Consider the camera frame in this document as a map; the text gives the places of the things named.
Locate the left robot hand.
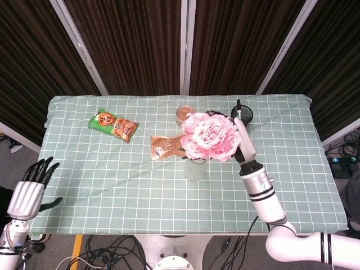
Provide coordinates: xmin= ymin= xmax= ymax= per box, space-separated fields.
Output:
xmin=6 ymin=156 xmax=64 ymax=221

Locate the black floor cable bundle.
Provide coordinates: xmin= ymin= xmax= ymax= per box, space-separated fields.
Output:
xmin=204 ymin=214 xmax=272 ymax=270
xmin=323 ymin=131 xmax=360 ymax=159
xmin=55 ymin=234 xmax=154 ymax=270

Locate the orange flat food packet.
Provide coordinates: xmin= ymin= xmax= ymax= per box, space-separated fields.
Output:
xmin=150 ymin=134 xmax=187 ymax=161

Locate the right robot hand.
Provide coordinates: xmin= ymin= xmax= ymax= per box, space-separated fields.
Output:
xmin=206 ymin=110 xmax=257 ymax=165

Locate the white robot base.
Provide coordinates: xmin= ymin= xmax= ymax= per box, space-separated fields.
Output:
xmin=134 ymin=234 xmax=215 ymax=270

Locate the black power strip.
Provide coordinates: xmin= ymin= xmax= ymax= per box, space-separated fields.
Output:
xmin=328 ymin=156 xmax=360 ymax=178

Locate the green snack bag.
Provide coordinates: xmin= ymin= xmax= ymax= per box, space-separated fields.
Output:
xmin=88 ymin=107 xmax=140 ymax=145

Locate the green white checked tablecloth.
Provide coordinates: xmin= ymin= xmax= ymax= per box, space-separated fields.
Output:
xmin=28 ymin=93 xmax=350 ymax=236

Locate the pink artificial flower bouquet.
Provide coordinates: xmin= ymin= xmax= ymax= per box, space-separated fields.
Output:
xmin=179 ymin=111 xmax=242 ymax=164

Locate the white partition base rail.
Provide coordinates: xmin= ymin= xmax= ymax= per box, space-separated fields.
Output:
xmin=321 ymin=117 xmax=360 ymax=148
xmin=0 ymin=120 xmax=43 ymax=155

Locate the person's dark trouser leg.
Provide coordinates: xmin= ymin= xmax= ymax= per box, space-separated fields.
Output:
xmin=338 ymin=169 xmax=360 ymax=223

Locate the black mesh pen holder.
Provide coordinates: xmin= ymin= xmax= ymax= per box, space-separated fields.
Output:
xmin=230 ymin=104 xmax=254 ymax=128

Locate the white partition frame post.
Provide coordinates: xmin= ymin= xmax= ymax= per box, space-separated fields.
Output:
xmin=49 ymin=0 xmax=109 ymax=97
xmin=179 ymin=0 xmax=197 ymax=96
xmin=254 ymin=0 xmax=325 ymax=96

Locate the tall textured glass vase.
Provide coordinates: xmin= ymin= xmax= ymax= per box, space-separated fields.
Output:
xmin=183 ymin=157 xmax=209 ymax=183

